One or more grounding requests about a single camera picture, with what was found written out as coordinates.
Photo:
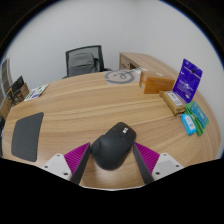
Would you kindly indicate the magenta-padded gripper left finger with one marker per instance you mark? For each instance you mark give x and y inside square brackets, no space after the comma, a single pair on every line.
[77,157]

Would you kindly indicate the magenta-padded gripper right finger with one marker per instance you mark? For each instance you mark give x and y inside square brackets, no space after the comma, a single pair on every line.
[147,157]

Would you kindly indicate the black computer mouse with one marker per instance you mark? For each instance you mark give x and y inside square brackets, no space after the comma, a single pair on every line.
[111,148]

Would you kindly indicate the dark grey mouse pad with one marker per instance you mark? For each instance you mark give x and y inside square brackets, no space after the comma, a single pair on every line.
[26,136]

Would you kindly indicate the small blue packet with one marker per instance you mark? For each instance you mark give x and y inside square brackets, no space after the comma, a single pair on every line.
[188,124]

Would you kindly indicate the small tan labelled box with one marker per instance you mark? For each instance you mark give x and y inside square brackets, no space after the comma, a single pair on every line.
[172,102]

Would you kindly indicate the green packet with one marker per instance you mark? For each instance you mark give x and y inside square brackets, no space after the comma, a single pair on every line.
[200,115]

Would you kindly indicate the brown cardboard box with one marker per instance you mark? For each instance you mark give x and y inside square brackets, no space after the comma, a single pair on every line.
[158,83]

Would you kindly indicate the white and green leaflet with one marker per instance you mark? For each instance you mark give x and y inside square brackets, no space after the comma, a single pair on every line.
[36,92]

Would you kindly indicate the purple retail package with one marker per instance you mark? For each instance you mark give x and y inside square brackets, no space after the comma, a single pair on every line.
[187,81]

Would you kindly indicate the dark printed box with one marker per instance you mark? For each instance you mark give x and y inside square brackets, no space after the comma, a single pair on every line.
[17,91]

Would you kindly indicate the grey backpack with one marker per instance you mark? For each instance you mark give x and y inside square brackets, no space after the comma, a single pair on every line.
[81,64]

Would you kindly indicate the black mesh office chair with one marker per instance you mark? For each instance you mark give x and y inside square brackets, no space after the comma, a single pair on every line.
[100,56]

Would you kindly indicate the wooden shelf unit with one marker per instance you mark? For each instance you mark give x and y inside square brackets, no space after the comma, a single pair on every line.
[5,76]

